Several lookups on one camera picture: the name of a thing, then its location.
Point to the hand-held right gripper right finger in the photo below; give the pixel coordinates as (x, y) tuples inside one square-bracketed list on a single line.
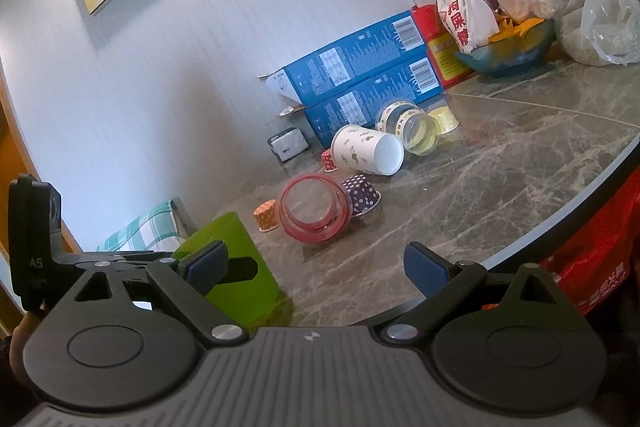
[(425, 269)]

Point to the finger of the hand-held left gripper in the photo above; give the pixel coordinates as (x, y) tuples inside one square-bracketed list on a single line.
[(245, 269), (130, 256)]

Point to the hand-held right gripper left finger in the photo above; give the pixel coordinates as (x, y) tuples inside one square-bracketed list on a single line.
[(205, 266)]

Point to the green plastic cup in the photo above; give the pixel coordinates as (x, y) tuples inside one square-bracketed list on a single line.
[(240, 297)]

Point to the orange small paper cup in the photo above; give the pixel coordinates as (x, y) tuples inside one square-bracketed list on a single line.
[(265, 217)]

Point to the red translucent plastic cup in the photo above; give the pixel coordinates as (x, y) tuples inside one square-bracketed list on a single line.
[(312, 212)]

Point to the purple dotted paper cup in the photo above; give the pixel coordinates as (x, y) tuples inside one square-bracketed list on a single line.
[(364, 194)]

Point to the red dotted small paper cup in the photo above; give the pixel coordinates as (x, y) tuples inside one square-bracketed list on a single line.
[(328, 161)]

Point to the white patterned paper cup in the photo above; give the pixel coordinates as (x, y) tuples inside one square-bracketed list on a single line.
[(357, 149)]

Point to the clear yellow-patterned plastic cup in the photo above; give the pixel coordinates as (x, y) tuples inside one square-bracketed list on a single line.
[(407, 127)]

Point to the yellow paper cup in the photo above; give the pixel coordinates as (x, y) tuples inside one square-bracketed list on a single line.
[(446, 119)]

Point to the green plaid chair cushion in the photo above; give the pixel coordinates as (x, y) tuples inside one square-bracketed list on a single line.
[(142, 229)]

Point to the blue cardboard box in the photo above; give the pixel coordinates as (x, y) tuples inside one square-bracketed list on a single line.
[(360, 104), (350, 57)]

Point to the red box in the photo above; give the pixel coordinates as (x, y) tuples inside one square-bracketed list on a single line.
[(440, 57)]

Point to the blue glass bowl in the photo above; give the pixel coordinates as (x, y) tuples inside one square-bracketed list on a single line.
[(510, 54)]

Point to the yellow snack packets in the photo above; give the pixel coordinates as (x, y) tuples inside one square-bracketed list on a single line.
[(515, 29)]

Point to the white cloth pouch red print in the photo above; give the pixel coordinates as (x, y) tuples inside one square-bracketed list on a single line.
[(465, 14)]

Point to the clear plastic bag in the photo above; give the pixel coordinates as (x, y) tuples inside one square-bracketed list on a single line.
[(600, 12)]

